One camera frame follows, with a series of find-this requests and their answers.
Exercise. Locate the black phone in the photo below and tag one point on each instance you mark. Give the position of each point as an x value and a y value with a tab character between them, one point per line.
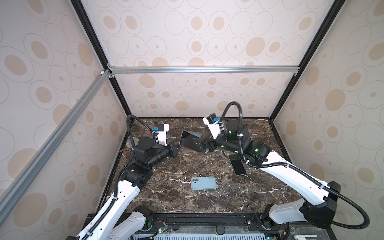
193	140
237	165

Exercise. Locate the left black frame post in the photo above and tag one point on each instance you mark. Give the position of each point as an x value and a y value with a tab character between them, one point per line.
96	44

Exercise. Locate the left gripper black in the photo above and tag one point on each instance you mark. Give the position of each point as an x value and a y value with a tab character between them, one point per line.
174	149

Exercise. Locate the horizontal aluminium rail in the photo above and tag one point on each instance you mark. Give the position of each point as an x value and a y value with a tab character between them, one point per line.
205	69

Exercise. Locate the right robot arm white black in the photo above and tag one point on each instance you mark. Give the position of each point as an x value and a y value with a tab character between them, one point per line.
318	204

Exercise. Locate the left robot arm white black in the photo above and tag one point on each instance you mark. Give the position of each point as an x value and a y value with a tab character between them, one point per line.
147	153

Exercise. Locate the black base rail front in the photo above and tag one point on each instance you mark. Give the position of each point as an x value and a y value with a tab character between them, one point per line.
209	226

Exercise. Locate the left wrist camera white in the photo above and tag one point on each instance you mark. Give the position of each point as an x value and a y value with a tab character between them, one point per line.
160	134

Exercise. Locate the right black frame post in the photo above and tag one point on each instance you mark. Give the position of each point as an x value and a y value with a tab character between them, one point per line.
319	36

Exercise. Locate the left diagonal aluminium rail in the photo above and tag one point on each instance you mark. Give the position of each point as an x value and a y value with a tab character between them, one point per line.
23	181

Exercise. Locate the black frame post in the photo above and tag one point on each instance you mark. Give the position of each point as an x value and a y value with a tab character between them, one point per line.
319	36
96	44

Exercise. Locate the light blue case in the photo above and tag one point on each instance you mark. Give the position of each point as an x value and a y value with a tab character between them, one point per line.
203	183

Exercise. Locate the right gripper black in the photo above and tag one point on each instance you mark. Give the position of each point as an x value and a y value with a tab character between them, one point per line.
209	141

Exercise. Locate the blue tin can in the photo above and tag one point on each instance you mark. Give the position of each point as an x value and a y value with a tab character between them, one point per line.
129	143

